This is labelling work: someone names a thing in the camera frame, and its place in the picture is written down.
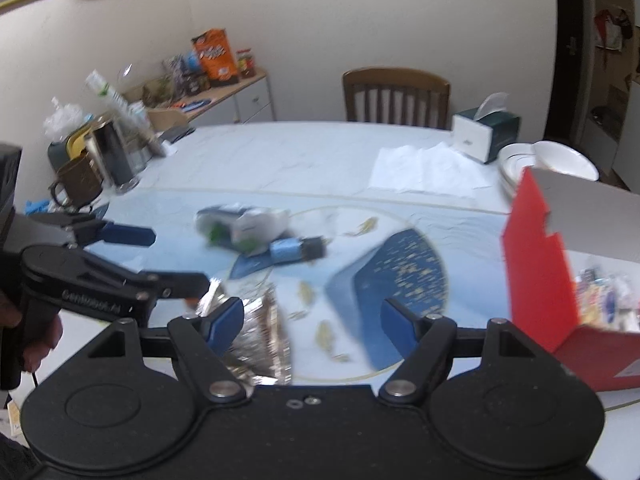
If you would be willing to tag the orange mandarin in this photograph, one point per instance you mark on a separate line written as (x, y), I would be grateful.
(192, 303)

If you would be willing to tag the wooden side cabinet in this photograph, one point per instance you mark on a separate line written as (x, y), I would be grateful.
(248, 101)

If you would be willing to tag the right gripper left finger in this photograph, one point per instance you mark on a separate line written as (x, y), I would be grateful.
(199, 346)

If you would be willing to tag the small blue label bottle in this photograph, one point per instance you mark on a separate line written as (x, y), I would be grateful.
(292, 250)

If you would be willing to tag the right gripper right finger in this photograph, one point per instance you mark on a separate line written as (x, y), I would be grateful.
(425, 345)

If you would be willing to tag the white paper napkin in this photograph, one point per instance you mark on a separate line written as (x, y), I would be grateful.
(439, 170)

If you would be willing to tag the red jar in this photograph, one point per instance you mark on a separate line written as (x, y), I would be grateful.
(246, 63)

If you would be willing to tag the gold foil snack bag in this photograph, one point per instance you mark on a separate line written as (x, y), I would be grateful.
(261, 354)

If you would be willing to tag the white bowl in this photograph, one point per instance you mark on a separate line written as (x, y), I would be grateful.
(564, 160)

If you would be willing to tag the orange snack bag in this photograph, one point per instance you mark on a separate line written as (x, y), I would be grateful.
(215, 57)

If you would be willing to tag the wooden chair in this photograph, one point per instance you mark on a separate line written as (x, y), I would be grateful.
(396, 96)

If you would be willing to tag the red cardboard box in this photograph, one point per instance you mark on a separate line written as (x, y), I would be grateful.
(558, 226)

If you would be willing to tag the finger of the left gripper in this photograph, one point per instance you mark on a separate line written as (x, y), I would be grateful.
(146, 287)
(88, 229)

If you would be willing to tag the green white tissue box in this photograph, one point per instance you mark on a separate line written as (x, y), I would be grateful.
(480, 133)

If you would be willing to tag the dark glass mug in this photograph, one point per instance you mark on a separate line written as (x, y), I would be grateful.
(78, 184)

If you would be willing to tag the tissue paper pack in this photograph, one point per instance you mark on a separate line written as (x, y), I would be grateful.
(248, 230)

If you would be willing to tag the person left hand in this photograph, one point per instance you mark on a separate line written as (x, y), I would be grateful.
(39, 340)

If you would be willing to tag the blueberry bread package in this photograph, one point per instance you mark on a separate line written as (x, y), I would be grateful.
(607, 300)

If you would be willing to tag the stacked white plates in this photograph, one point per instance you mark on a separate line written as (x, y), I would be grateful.
(512, 160)

